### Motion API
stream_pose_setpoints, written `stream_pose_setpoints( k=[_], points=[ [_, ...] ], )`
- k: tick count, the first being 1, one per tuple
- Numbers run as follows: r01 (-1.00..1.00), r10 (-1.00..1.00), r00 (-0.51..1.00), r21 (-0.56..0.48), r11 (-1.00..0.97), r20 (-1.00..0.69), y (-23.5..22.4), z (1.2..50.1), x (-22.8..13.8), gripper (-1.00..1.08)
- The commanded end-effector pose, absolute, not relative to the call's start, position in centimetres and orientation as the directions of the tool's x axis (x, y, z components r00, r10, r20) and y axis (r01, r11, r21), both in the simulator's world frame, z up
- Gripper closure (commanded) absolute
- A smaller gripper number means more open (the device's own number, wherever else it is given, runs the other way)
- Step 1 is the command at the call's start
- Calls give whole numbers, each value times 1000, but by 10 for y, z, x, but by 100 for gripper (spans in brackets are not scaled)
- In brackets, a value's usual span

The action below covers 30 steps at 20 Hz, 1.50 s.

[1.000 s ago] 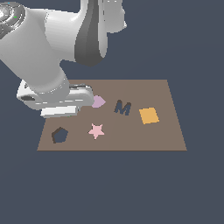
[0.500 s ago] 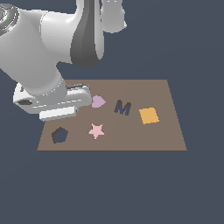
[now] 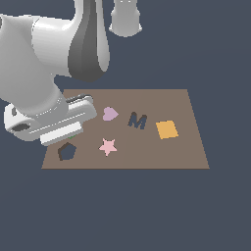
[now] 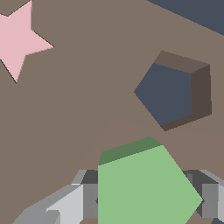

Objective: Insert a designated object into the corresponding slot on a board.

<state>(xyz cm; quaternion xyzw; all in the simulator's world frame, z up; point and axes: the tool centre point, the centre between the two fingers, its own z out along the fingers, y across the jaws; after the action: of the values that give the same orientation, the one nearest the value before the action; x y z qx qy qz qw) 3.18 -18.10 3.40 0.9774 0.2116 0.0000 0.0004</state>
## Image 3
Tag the pink star block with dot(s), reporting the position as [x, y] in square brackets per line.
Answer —
[108, 146]

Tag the brown slotted board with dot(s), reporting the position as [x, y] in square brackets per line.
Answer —
[147, 150]

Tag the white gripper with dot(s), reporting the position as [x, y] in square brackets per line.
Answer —
[49, 119]

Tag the orange square block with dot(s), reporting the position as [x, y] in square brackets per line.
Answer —
[167, 129]

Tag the lilac heart block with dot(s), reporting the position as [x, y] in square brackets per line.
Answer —
[109, 113]

